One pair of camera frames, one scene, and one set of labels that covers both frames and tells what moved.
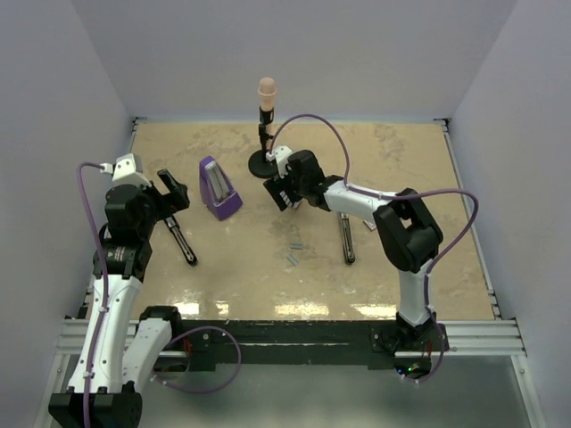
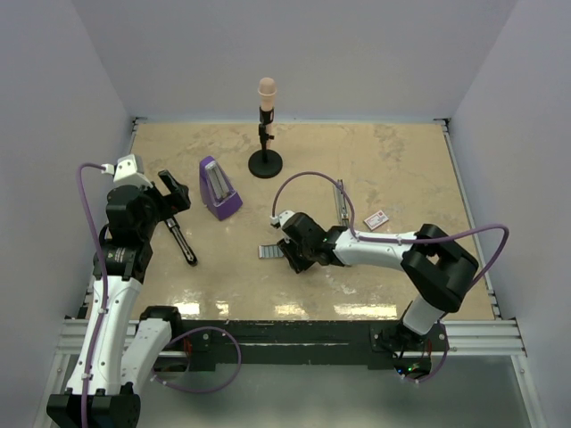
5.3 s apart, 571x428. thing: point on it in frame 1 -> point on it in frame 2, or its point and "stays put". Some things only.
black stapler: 187,251 stays put
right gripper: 276,187 -> 286,246
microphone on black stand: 258,167 stays put
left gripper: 177,200 stays put
